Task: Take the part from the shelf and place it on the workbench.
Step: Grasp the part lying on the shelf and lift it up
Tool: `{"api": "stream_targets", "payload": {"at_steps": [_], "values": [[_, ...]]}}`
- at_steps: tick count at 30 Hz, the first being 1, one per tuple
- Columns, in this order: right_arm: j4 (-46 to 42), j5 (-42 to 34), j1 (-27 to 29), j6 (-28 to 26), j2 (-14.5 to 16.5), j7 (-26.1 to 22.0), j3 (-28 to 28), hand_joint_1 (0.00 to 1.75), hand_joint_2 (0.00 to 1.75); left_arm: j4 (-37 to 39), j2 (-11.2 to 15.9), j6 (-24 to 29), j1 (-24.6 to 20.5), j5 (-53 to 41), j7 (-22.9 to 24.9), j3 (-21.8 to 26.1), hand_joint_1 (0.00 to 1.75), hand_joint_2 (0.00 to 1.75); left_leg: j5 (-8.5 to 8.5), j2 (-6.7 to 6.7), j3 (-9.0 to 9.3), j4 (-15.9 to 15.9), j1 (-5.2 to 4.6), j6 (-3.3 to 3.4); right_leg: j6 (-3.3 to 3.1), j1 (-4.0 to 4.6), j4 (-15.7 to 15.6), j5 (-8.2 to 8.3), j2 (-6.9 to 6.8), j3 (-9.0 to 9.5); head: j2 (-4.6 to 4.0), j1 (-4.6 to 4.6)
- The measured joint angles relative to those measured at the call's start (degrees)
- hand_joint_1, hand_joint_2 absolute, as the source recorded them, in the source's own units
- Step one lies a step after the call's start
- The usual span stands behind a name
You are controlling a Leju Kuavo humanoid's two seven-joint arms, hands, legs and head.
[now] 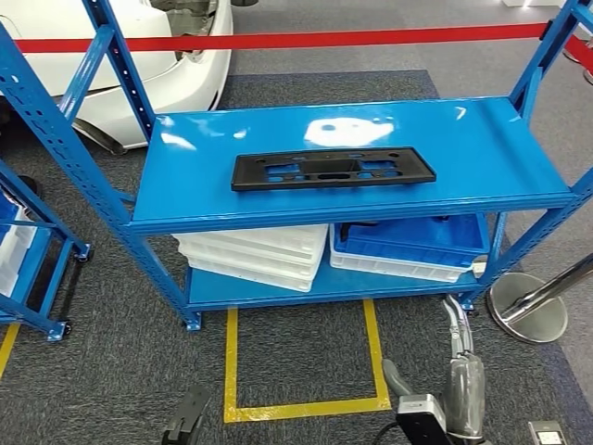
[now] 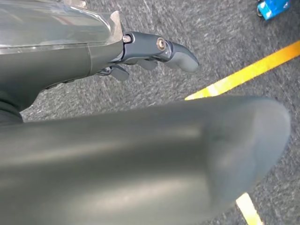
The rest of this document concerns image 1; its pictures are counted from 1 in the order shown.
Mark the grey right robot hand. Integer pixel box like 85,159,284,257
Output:
382,294,487,442

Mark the black plastic plate bracket part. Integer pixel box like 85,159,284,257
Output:
230,146,437,193

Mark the large blue metal shelf rack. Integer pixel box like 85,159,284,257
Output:
0,0,593,333

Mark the small blue metal shelf rack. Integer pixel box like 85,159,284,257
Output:
0,159,91,343

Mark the silver floor outlet box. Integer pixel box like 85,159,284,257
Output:
528,420,569,445

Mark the yellow floor tape outline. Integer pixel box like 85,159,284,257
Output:
0,322,22,381
223,299,392,425

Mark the red barrier belt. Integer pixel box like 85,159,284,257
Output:
14,23,550,56
562,33,593,73

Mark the white car body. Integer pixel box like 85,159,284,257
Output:
0,0,235,152

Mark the white plastic bin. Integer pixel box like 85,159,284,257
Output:
0,209,37,299

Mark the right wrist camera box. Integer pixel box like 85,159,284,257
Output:
396,394,453,445

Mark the black camera cable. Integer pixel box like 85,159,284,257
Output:
370,419,401,445

